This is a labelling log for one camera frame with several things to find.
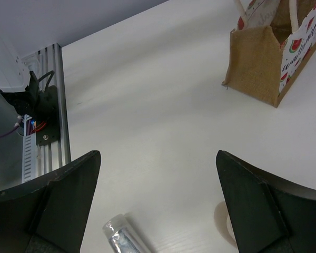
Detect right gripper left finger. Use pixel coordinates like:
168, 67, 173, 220
0, 150, 101, 252

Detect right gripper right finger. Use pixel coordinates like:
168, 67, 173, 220
216, 150, 316, 252

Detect beige pump bottle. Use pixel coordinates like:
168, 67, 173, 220
214, 201, 236, 248

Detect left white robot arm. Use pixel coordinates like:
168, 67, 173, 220
0, 28, 40, 116

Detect burlap watermelon canvas bag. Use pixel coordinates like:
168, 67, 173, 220
222, 1, 316, 108

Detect silver squeeze tube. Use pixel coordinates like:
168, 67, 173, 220
103, 214, 151, 253

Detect white slotted cable duct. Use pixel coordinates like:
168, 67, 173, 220
22, 114, 37, 183

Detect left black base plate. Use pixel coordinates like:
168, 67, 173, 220
32, 85, 61, 147

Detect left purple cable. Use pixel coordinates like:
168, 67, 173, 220
0, 115, 34, 142

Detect aluminium mounting rail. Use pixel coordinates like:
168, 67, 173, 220
36, 43, 72, 177

